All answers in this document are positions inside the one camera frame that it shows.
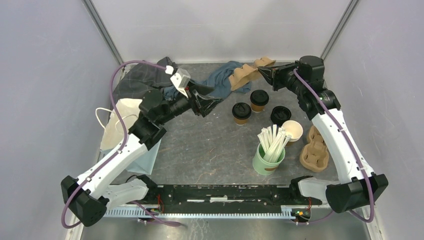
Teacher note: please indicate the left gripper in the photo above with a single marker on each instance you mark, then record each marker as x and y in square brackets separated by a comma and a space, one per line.
[204, 107]

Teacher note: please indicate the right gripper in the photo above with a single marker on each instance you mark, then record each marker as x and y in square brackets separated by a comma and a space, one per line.
[273, 74]

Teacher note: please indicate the black plastic cup lid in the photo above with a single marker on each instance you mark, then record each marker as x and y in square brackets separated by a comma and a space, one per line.
[259, 98]

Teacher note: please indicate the brown paper coffee cup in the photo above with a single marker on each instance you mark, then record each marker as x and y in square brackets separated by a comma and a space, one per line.
[257, 108]

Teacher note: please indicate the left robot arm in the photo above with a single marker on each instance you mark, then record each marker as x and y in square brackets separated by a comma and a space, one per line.
[92, 194]

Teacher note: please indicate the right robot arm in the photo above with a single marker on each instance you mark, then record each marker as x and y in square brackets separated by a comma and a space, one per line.
[358, 185]

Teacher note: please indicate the blue-grey cloth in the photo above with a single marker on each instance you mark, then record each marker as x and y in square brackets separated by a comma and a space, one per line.
[218, 79]

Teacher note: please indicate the stack of black lids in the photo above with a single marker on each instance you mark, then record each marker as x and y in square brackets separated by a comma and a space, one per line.
[279, 115]

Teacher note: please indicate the stack of paper cups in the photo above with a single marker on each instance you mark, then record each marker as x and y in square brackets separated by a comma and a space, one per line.
[294, 129]

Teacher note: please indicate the grey checked cloth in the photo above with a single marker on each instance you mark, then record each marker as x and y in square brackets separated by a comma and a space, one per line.
[140, 79]

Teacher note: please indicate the bundle of wrapped straws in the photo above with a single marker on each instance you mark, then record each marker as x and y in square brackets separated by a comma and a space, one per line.
[273, 140]

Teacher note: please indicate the green cup holding straws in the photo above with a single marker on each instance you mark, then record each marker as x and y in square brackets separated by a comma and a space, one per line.
[263, 167]

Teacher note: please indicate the brown pulp cup carrier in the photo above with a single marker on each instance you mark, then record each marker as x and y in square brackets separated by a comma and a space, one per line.
[315, 154]

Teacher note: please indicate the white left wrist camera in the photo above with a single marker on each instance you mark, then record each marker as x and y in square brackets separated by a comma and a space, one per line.
[179, 78]

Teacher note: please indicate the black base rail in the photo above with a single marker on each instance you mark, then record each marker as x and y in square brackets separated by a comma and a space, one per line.
[225, 199]

